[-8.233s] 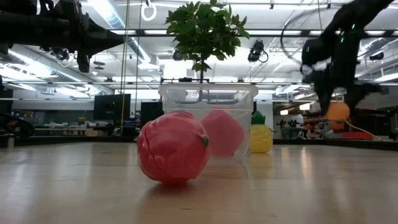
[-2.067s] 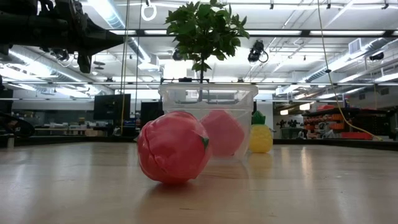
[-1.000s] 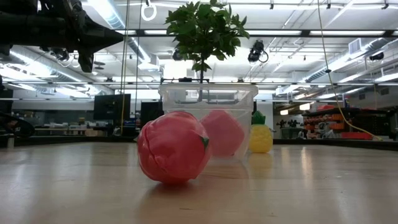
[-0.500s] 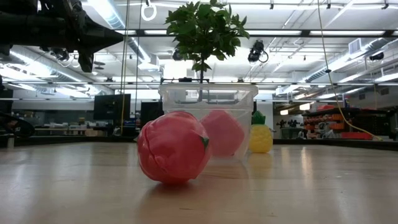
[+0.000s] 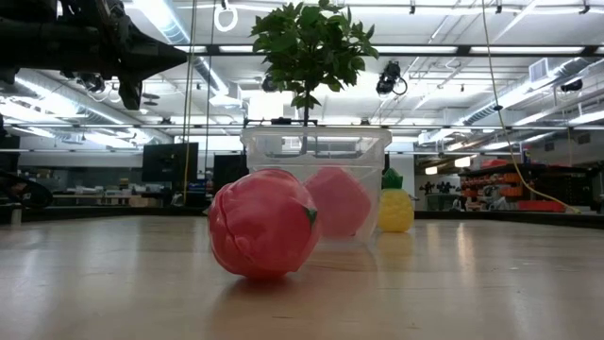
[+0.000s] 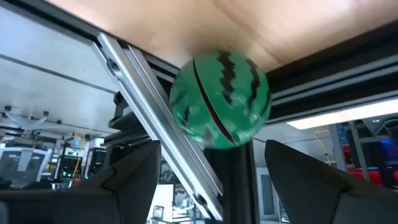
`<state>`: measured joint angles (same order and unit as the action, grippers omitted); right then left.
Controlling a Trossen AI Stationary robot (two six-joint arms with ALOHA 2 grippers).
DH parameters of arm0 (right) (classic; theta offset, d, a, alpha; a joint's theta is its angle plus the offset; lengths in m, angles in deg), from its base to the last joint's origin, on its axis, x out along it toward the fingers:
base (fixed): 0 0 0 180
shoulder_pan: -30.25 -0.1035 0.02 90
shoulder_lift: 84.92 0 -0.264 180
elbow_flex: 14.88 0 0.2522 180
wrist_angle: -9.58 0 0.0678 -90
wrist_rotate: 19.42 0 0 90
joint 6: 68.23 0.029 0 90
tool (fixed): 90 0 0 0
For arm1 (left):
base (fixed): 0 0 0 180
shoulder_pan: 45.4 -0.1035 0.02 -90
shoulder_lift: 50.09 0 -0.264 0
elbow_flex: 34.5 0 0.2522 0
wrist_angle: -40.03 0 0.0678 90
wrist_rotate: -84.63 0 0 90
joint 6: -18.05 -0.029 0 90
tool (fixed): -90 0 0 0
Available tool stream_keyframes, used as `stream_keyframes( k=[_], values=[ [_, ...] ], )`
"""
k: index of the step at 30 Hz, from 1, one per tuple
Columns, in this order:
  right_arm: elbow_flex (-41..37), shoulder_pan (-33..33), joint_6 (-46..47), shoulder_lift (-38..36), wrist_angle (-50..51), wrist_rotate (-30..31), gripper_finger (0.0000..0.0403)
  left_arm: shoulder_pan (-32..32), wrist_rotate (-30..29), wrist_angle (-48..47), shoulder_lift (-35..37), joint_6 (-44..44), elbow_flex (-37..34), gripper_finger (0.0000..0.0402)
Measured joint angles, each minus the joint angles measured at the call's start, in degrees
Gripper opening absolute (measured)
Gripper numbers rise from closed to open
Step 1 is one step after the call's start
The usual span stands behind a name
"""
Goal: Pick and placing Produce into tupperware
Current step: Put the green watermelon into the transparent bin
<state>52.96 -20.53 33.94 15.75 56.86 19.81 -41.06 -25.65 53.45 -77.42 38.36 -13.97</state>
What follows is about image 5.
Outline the thin black horizontal frame bar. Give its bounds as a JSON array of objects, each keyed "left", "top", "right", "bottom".
[{"left": 0, "top": 121, "right": 604, "bottom": 132}]

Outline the black monitor screen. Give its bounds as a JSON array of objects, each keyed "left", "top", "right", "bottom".
[
  {"left": 212, "top": 153, "right": 250, "bottom": 196},
  {"left": 142, "top": 142, "right": 200, "bottom": 184}
]

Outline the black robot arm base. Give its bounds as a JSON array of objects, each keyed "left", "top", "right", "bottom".
[{"left": 0, "top": 168, "right": 55, "bottom": 211}]

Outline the white hanging ring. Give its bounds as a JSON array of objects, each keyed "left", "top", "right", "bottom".
[{"left": 213, "top": 0, "right": 239, "bottom": 34}]

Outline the yellow hanging cable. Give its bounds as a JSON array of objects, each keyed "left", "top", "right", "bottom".
[{"left": 479, "top": 0, "right": 582, "bottom": 214}]

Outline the black ceiling fixture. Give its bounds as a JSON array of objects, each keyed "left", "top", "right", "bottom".
[{"left": 559, "top": 77, "right": 584, "bottom": 94}]

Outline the overhead bar with light strips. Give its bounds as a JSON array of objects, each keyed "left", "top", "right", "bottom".
[{"left": 172, "top": 43, "right": 604, "bottom": 58}]

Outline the clear plastic tupperware container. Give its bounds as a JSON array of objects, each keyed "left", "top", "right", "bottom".
[{"left": 239, "top": 125, "right": 394, "bottom": 243}]

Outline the black table edge rail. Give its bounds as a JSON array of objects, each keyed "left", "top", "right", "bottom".
[{"left": 0, "top": 203, "right": 604, "bottom": 231}]

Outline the grey ceiling vent unit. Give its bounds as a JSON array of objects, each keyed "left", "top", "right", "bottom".
[{"left": 528, "top": 57, "right": 551, "bottom": 84}]

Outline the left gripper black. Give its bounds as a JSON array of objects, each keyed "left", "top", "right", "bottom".
[{"left": 96, "top": 0, "right": 189, "bottom": 111}]

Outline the shelf with orange bins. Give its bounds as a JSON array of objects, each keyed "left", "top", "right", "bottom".
[{"left": 458, "top": 158, "right": 604, "bottom": 214}]

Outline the red toy tomato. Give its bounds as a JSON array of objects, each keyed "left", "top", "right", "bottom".
[{"left": 208, "top": 167, "right": 323, "bottom": 280}]

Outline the green potted plant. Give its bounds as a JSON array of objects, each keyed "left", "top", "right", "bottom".
[{"left": 249, "top": 0, "right": 380, "bottom": 155}]

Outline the black hanging camera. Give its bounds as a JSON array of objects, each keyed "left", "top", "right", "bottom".
[{"left": 375, "top": 59, "right": 409, "bottom": 97}]

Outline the red toy fruit green leaf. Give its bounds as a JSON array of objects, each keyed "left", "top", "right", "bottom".
[{"left": 304, "top": 165, "right": 373, "bottom": 238}]

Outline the yellow toy pineapple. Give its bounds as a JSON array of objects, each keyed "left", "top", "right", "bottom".
[{"left": 377, "top": 167, "right": 416, "bottom": 234}]

